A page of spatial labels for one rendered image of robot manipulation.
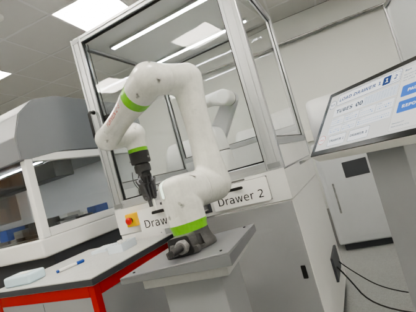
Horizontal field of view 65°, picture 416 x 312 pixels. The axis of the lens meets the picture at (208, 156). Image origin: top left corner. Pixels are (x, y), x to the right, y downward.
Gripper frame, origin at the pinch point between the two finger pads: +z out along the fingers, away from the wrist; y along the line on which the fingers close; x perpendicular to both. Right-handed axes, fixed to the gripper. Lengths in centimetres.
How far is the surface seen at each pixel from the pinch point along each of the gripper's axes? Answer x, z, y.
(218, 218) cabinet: 19.7, 15.0, -22.2
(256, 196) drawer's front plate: 42.7, 8.5, -20.4
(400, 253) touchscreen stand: 93, 39, -11
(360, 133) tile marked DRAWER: 92, -7, -1
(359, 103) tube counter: 95, -18, -11
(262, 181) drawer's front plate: 47, 3, -20
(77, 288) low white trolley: -16.2, 20.5, 36.8
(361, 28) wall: 132, -134, -355
